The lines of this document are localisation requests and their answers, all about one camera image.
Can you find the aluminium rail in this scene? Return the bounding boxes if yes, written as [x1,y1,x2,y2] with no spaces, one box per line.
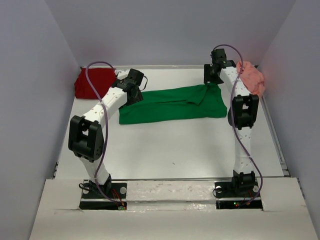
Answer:
[112,175,291,181]

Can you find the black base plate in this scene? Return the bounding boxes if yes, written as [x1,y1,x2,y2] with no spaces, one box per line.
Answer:
[212,181,263,210]
[78,180,128,211]

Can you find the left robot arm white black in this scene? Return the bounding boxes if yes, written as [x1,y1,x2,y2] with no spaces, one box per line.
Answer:
[68,68,145,198]

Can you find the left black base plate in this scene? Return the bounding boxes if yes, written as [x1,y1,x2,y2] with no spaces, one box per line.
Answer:
[78,180,128,211]

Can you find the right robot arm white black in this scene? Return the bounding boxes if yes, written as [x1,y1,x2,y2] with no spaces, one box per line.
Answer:
[204,44,261,199]

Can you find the pink t shirt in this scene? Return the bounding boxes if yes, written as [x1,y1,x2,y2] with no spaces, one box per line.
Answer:
[236,61,266,97]

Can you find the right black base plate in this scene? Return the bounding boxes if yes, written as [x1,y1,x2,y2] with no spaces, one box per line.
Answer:
[212,181,263,210]

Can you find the green t shirt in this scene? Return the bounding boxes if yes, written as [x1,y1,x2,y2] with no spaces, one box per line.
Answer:
[118,83,228,125]

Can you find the folded red t shirt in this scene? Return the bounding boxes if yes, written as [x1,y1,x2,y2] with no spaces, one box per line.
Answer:
[74,67,118,100]

